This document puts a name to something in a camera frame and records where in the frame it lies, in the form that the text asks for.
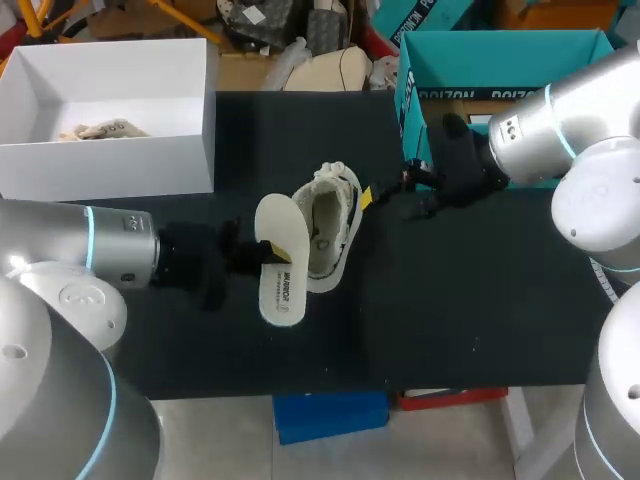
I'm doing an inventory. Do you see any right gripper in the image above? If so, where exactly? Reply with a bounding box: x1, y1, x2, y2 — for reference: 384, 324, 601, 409
359, 113, 508, 223

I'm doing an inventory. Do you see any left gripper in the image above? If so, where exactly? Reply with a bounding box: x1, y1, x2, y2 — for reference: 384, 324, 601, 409
151, 218, 295, 314

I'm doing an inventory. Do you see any cream shoe insole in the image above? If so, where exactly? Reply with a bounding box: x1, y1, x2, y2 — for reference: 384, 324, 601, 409
254, 193, 311, 329

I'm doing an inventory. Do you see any cream canvas shoe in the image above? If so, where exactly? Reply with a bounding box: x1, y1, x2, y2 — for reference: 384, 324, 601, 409
289, 160, 366, 295
58, 118, 154, 142

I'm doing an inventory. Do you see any large open teal box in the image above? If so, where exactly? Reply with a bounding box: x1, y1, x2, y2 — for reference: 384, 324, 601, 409
393, 29, 617, 192

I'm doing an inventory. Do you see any white shoebox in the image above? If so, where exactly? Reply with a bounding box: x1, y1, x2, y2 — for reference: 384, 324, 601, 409
0, 37, 218, 203

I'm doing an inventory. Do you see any beige bag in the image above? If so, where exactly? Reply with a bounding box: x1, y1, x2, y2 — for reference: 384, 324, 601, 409
283, 46, 375, 93

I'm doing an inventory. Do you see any blue box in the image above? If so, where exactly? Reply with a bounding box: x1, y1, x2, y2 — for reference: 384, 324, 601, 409
271, 391, 392, 447

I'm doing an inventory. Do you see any teal box with white print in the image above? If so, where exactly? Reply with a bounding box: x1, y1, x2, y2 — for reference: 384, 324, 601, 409
371, 0, 497, 37

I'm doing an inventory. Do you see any red box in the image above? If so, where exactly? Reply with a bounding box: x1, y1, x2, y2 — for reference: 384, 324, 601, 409
396, 386, 509, 413

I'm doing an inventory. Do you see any white cable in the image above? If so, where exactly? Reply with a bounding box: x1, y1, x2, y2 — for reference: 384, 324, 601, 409
588, 258, 622, 307

